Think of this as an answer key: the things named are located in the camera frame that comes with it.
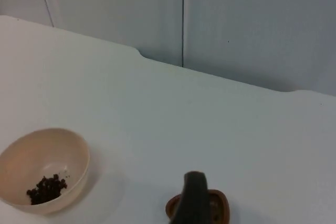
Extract dark brown wooden cup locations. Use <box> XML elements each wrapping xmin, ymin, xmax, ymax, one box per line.
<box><xmin>165</xmin><ymin>188</ymin><xmax>234</xmax><ymax>224</ymax></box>

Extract pale wooden bowl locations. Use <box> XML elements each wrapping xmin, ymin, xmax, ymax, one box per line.
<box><xmin>0</xmin><ymin>127</ymin><xmax>91</xmax><ymax>216</ymax></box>

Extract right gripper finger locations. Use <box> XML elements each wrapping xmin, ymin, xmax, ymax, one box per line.
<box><xmin>172</xmin><ymin>170</ymin><xmax>211</xmax><ymax>224</ymax></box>

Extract coffee beans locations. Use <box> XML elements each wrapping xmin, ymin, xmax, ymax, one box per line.
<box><xmin>26</xmin><ymin>173</ymin><xmax>68</xmax><ymax>206</ymax></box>

